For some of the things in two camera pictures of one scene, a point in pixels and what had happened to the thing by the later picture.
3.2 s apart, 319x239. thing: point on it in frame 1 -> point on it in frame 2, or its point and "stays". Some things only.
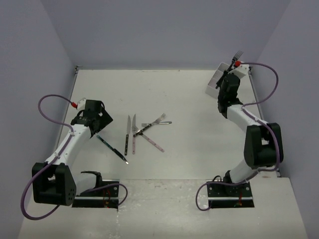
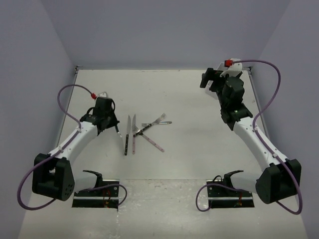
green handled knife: [113, 150] -> [118, 132]
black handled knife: [128, 128] stays
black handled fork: [156, 120] stays
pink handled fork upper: [144, 124] stays
